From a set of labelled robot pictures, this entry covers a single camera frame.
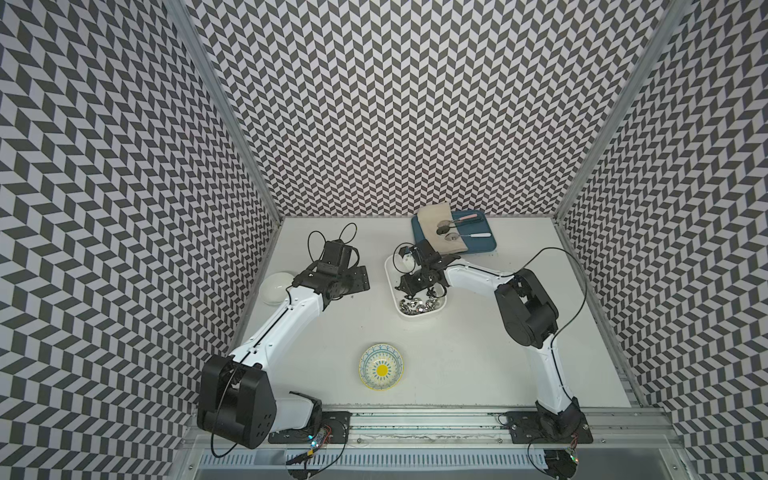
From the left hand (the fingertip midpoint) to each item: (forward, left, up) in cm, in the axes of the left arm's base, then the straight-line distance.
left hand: (355, 281), depth 85 cm
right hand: (+6, -15, -13) cm, 20 cm away
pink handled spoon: (+34, -31, -12) cm, 48 cm away
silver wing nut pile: (-1, -18, -13) cm, 22 cm away
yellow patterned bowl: (-20, -7, -13) cm, 25 cm away
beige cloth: (+40, -26, -13) cm, 49 cm away
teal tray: (+33, -41, -12) cm, 54 cm away
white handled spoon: (+28, -34, -13) cm, 45 cm away
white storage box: (+2, -12, +4) cm, 12 cm away
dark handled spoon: (+31, -30, -12) cm, 45 cm away
